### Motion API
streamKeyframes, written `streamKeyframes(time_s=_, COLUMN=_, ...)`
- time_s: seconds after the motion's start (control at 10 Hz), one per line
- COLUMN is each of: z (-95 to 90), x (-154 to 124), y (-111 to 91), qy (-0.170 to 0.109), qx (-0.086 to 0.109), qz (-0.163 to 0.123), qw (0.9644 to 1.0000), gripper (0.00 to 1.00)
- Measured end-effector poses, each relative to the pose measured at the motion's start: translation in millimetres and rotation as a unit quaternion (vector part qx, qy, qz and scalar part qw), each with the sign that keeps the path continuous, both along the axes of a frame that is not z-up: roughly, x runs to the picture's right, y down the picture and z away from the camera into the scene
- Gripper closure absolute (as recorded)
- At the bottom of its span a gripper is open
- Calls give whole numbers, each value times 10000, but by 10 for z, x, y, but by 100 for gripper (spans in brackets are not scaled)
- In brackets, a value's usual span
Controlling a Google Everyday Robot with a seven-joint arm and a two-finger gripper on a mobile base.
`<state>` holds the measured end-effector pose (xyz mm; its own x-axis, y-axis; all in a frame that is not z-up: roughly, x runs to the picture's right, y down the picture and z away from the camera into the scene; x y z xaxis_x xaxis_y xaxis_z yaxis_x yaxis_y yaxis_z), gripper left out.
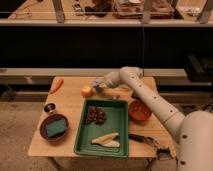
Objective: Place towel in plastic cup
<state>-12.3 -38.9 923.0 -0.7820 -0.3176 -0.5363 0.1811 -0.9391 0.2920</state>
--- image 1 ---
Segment small metal tin can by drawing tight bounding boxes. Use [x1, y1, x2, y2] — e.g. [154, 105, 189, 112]
[44, 103, 56, 114]

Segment grey-white towel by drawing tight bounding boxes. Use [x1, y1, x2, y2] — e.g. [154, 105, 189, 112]
[91, 78, 103, 87]

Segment black-handled brush tool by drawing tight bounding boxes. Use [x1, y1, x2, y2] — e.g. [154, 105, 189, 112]
[128, 134, 173, 161]

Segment orange carrot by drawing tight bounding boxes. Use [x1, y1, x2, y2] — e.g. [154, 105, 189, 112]
[49, 79, 64, 94]

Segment green plastic tray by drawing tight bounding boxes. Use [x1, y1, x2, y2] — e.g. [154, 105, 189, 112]
[74, 99, 129, 158]

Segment teal green sponge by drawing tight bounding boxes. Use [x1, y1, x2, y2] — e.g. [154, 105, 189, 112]
[46, 120, 66, 137]

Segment peeled banana pieces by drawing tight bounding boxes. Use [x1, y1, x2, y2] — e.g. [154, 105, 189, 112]
[91, 132, 120, 148]

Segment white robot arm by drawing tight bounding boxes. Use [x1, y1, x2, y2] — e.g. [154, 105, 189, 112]
[103, 67, 213, 171]

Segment wooden table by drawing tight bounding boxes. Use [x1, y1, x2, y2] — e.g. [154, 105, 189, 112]
[27, 76, 177, 171]

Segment dark red bowl left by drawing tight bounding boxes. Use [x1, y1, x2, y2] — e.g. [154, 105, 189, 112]
[40, 114, 69, 141]

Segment orange-yellow apple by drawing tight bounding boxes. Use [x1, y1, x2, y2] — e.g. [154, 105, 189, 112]
[81, 86, 93, 98]

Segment orange-red bowl right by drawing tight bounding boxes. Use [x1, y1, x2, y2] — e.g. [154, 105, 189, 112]
[128, 100, 152, 122]

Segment bunch of dark grapes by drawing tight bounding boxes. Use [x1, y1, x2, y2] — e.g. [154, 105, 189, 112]
[85, 106, 106, 125]

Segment black rectangular block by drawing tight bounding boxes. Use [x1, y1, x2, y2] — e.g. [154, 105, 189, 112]
[131, 92, 139, 99]

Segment grey plastic cup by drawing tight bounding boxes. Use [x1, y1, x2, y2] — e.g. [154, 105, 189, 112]
[94, 85, 103, 93]

